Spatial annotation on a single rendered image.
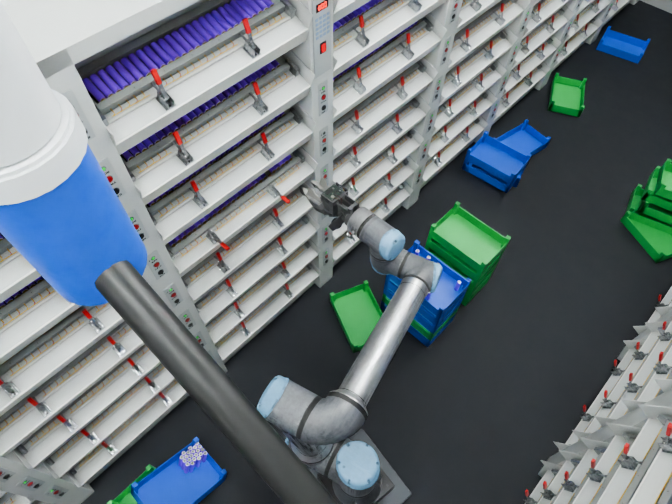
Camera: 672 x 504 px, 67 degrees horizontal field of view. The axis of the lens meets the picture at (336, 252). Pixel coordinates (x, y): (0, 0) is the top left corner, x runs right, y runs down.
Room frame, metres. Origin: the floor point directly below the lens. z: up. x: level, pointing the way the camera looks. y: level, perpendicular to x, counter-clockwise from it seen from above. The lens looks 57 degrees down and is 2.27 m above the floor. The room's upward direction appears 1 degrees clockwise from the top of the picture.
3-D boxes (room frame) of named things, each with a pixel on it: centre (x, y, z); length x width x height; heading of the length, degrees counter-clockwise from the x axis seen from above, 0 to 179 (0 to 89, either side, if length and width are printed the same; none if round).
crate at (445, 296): (1.11, -0.40, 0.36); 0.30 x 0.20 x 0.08; 47
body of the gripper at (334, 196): (0.98, -0.01, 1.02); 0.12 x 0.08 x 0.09; 47
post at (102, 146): (0.84, 0.60, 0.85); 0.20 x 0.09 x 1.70; 47
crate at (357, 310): (1.08, -0.12, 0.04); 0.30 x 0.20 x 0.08; 23
